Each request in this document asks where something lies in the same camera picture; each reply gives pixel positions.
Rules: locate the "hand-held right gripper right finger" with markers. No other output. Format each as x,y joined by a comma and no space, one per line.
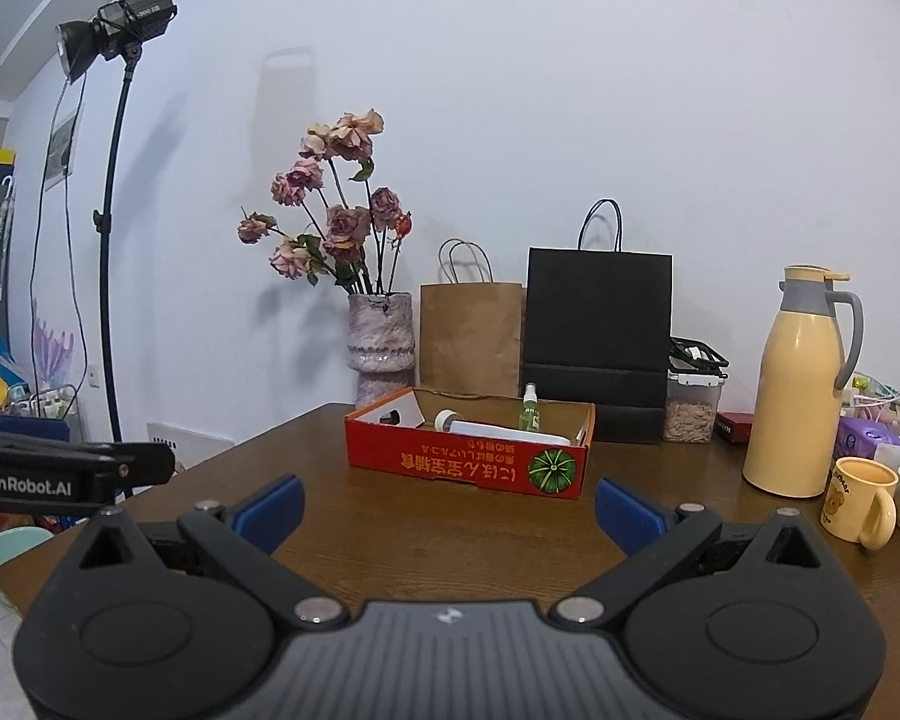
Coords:
630,514

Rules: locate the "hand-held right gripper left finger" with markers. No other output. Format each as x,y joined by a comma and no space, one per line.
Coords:
270,511

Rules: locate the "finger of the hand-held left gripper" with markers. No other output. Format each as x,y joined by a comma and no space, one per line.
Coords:
34,426
142,461

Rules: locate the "green spray bottle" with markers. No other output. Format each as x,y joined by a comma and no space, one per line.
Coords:
530,412

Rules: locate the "clear cotton swab box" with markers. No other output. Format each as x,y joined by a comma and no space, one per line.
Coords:
510,433

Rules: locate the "red cardboard box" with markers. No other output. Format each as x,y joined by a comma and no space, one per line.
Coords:
450,465

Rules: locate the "group of small bottles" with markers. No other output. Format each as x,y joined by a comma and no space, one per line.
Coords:
45,403

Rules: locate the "clear container of seeds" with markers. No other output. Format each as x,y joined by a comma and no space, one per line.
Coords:
690,416

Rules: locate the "teal basin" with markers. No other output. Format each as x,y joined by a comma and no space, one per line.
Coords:
7,551

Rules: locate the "small dark red box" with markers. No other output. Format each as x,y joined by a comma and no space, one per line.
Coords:
735,427

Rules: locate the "black container lids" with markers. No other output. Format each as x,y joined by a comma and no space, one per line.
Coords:
697,356

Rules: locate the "yellow thermos jug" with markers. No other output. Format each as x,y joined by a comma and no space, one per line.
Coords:
795,405

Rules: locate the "pink knitted vase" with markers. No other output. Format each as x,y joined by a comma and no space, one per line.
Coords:
381,345

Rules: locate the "black paper bag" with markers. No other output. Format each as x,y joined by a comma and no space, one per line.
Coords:
596,315

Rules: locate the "yellow mug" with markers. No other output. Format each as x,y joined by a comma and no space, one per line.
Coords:
855,502

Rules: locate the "brown paper bag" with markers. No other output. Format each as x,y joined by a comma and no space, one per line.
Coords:
471,337

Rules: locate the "dried pink roses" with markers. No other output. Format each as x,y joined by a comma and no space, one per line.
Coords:
345,225

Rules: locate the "purple coral wall sticker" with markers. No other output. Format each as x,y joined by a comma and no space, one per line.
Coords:
52,349

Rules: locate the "wall poster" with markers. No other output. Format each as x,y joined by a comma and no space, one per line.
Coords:
64,146

